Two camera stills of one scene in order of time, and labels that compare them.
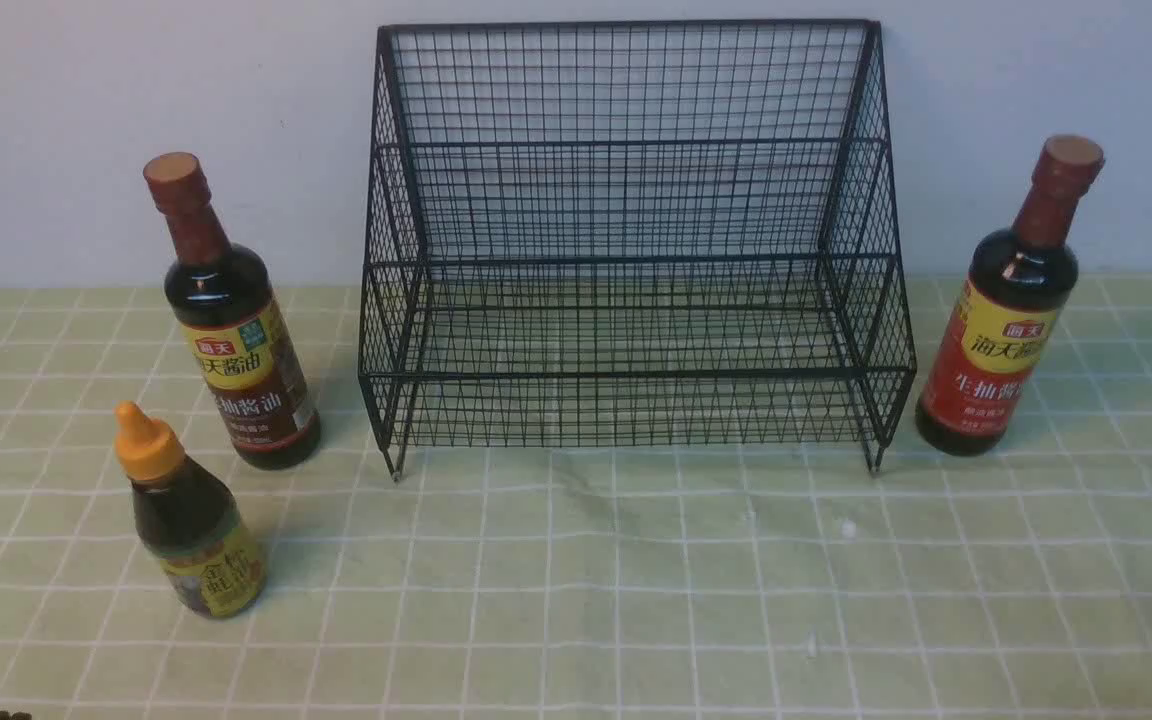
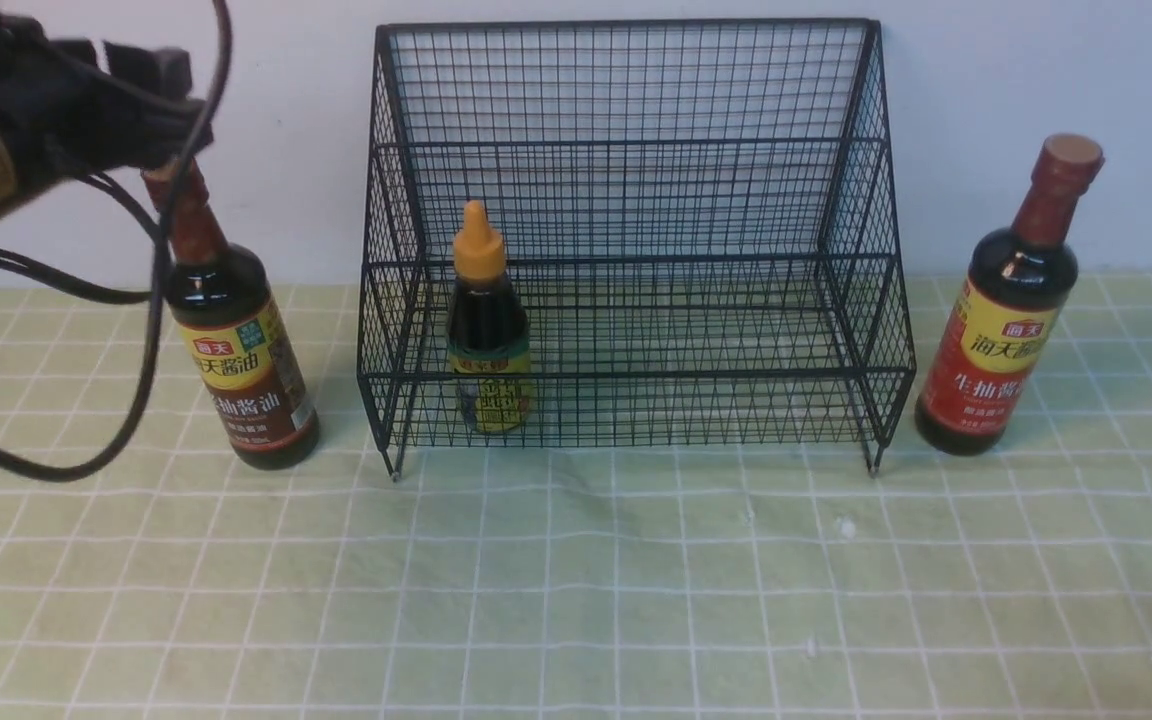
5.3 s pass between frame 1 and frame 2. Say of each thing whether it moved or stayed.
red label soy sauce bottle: stayed
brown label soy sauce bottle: stayed
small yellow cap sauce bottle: moved
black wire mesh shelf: stayed
